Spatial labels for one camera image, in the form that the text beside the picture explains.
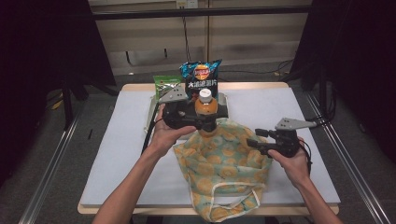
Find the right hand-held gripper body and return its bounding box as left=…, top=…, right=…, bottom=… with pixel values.
left=263, top=117, right=318, bottom=159

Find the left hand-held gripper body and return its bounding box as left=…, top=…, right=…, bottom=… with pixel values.
left=158, top=86, right=200, bottom=131

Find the white plastic tray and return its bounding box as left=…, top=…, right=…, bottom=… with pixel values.
left=143, top=92, right=231, bottom=134

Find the orange drink bottle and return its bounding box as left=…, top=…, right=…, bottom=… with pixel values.
left=194, top=88, right=219, bottom=138

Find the green snack packet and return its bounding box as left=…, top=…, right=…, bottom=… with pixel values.
left=152, top=75, right=183, bottom=99

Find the orange-print cloth bag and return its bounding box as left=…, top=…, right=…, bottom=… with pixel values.
left=173, top=118, right=274, bottom=223

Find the blue chip bag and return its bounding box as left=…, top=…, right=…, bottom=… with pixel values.
left=179, top=59, right=223, bottom=104

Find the person's left hand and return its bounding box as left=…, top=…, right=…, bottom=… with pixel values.
left=148, top=104, right=198, bottom=159

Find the person's right hand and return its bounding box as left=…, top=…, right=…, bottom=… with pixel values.
left=267, top=136, right=311, bottom=189

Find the wooden table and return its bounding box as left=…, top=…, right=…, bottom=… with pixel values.
left=77, top=81, right=340, bottom=217

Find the white table mat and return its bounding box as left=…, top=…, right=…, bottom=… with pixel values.
left=79, top=87, right=341, bottom=209

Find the black horizontal bar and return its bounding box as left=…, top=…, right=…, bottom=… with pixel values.
left=92, top=5, right=312, bottom=21

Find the black stand leg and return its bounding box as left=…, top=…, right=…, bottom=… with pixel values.
left=60, top=80, right=77, bottom=131

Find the black curtain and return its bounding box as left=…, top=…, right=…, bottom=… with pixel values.
left=289, top=0, right=396, bottom=162
left=0, top=0, right=117, bottom=188

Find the yellow floor object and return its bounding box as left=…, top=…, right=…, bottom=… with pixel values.
left=49, top=92, right=65, bottom=111

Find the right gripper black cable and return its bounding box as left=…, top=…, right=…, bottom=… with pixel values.
left=298, top=139, right=313, bottom=175

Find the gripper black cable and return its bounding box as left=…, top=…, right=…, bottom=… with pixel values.
left=141, top=105, right=163, bottom=155
left=298, top=139, right=313, bottom=175

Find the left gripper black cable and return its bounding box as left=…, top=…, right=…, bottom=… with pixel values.
left=141, top=105, right=163, bottom=155

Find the aluminium floor rail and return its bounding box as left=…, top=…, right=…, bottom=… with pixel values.
left=306, top=92, right=390, bottom=224
left=18, top=115, right=81, bottom=224

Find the black wall cable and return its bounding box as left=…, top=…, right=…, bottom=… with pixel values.
left=181, top=17, right=295, bottom=82

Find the white wall socket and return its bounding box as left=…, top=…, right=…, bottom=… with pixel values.
left=176, top=0, right=199, bottom=9

